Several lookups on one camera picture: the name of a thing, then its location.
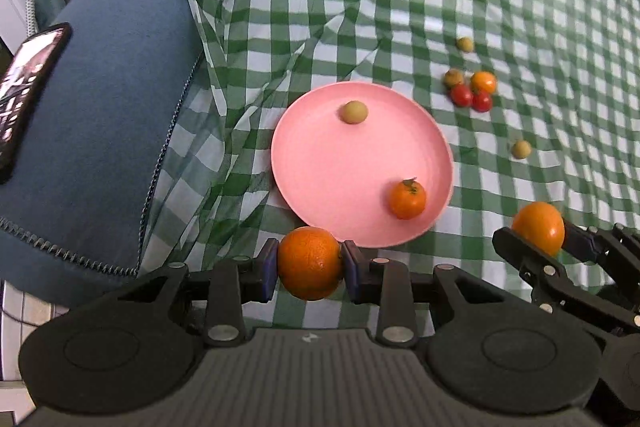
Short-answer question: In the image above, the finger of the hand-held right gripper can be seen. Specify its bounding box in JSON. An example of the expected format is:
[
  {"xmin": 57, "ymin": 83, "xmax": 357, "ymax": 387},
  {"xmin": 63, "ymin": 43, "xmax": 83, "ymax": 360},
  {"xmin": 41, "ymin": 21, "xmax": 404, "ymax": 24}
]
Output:
[
  {"xmin": 492, "ymin": 226, "xmax": 640, "ymax": 334},
  {"xmin": 562, "ymin": 218, "xmax": 640, "ymax": 290}
]

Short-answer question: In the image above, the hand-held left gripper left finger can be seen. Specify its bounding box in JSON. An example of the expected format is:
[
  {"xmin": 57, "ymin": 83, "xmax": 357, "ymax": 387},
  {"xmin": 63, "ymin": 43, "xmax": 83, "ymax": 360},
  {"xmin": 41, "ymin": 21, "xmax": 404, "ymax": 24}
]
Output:
[{"xmin": 117, "ymin": 238, "xmax": 279, "ymax": 349}]

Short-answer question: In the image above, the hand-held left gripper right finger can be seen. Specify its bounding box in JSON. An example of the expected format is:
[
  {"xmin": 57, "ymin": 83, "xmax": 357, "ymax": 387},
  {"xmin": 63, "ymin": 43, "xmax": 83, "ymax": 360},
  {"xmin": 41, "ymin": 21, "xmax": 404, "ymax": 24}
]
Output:
[{"xmin": 341, "ymin": 240, "xmax": 503, "ymax": 349}]

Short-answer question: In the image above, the smooth orange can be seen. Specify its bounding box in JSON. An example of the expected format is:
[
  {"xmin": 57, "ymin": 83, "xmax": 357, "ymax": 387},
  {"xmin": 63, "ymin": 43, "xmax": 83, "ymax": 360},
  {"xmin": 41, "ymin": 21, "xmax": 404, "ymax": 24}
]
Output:
[{"xmin": 511, "ymin": 201, "xmax": 566, "ymax": 258}]

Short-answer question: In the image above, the large rough-skinned orange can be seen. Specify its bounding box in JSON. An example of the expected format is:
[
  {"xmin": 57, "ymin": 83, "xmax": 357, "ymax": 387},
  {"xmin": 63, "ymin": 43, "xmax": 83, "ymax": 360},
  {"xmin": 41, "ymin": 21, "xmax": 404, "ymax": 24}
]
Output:
[{"xmin": 277, "ymin": 227, "xmax": 344, "ymax": 301}]

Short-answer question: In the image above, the pink plate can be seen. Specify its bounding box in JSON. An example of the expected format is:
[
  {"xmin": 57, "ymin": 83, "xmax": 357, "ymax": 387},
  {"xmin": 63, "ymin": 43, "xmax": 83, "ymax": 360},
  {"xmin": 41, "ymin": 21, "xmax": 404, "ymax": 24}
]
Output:
[{"xmin": 270, "ymin": 81, "xmax": 455, "ymax": 249}]

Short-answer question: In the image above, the small orange with stem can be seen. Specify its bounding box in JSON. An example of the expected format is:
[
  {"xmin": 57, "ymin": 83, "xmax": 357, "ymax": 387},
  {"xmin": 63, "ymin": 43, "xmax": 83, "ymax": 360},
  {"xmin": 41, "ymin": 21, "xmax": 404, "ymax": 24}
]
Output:
[{"xmin": 389, "ymin": 177, "xmax": 427, "ymax": 221}]

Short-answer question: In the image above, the orange cherry tomato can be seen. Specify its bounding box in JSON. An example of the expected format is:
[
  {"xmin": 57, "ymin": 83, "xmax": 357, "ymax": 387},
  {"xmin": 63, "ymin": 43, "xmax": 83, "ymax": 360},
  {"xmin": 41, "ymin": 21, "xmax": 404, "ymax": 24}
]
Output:
[{"xmin": 470, "ymin": 71, "xmax": 498, "ymax": 94}]

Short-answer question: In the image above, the blue cushion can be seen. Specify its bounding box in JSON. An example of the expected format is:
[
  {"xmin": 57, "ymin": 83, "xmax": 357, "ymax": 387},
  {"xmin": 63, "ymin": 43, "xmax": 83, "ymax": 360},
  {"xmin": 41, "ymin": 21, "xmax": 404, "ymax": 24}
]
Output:
[{"xmin": 0, "ymin": 0, "xmax": 207, "ymax": 309}]

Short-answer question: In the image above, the black smartphone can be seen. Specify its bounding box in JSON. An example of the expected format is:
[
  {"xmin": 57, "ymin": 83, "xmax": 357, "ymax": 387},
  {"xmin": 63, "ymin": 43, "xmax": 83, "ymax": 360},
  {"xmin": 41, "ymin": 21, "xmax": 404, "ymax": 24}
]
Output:
[{"xmin": 0, "ymin": 22, "xmax": 73, "ymax": 186}]

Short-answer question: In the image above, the thin dark cable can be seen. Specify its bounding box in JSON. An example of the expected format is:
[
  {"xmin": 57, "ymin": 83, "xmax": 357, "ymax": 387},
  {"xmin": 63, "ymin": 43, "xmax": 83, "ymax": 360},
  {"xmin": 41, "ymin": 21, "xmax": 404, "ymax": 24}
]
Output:
[{"xmin": 0, "ymin": 304, "xmax": 53, "ymax": 324}]

